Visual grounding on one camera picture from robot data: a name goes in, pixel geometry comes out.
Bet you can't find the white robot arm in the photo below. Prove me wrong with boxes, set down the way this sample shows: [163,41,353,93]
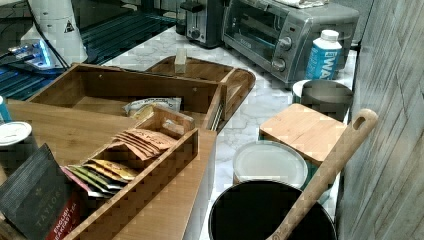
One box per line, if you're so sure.
[1,0,88,71]

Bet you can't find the wooden drawer cabinet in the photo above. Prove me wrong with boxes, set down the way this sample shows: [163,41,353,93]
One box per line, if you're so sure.
[7,100,217,240]

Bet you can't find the oval wooden tray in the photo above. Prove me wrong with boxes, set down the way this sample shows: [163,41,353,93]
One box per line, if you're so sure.
[147,56,256,132]

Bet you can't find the round white lid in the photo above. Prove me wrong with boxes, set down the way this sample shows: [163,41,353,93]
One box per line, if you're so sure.
[233,140,308,188]

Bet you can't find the brown tea bag packets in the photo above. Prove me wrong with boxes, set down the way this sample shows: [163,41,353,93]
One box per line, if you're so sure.
[108,128,177,161]

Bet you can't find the black pot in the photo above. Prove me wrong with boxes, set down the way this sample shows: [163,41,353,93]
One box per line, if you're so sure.
[208,180,338,240]

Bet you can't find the silver toaster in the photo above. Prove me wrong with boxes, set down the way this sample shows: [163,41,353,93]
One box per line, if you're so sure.
[180,0,225,48]

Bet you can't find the silver toaster oven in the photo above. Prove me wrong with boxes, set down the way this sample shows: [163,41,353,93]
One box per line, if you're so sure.
[223,0,359,84]

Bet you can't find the wooden tea organizer box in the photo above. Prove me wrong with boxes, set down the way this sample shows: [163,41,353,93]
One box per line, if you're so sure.
[63,106,198,240]

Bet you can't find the dark metal canister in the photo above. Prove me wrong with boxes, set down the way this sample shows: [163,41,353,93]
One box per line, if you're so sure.
[292,80,353,122]

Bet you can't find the blue white water bottle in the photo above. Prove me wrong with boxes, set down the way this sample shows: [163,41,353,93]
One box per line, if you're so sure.
[305,29,342,80]

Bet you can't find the colourful tea bag packets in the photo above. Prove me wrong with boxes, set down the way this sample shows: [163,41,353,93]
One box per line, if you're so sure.
[61,159,138,198]

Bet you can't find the white cloth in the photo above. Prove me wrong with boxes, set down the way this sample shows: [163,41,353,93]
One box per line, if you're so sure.
[276,0,329,9]

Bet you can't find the black Taylors tea box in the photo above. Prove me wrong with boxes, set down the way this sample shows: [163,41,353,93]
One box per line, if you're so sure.
[1,144,81,240]

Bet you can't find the white lidded can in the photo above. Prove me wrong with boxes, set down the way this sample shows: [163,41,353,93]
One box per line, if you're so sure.
[0,121,38,177]

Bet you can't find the wooden spoon handle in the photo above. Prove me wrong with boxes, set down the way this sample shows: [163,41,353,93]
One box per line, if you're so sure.
[266,108,378,240]

